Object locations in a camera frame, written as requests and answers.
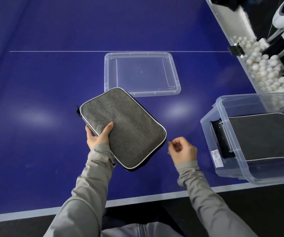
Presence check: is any person's right hand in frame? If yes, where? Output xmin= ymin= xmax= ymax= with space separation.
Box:
xmin=168 ymin=137 xmax=198 ymax=166

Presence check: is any person's left hand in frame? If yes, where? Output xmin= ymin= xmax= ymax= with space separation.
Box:
xmin=85 ymin=121 xmax=114 ymax=151

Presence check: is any clear plastic box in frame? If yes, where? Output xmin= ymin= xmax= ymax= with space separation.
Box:
xmin=200 ymin=92 xmax=284 ymax=185

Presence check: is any clear plastic lid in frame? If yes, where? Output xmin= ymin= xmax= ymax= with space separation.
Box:
xmin=104 ymin=51 xmax=181 ymax=97

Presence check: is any person's left forearm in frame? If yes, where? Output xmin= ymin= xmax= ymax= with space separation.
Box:
xmin=43 ymin=144 xmax=117 ymax=237

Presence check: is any person's right forearm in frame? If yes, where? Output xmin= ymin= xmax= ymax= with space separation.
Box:
xmin=175 ymin=160 xmax=258 ymax=237

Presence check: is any grey zip jacket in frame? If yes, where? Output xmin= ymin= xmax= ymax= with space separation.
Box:
xmin=100 ymin=222 xmax=184 ymax=237

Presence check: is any black table edge clamp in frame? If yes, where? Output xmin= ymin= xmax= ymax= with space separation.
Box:
xmin=228 ymin=43 xmax=246 ymax=58

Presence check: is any pile of white balls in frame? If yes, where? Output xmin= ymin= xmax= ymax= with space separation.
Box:
xmin=232 ymin=35 xmax=284 ymax=93

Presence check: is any white ball collection tray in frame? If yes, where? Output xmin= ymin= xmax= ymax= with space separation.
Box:
xmin=205 ymin=0 xmax=284 ymax=93

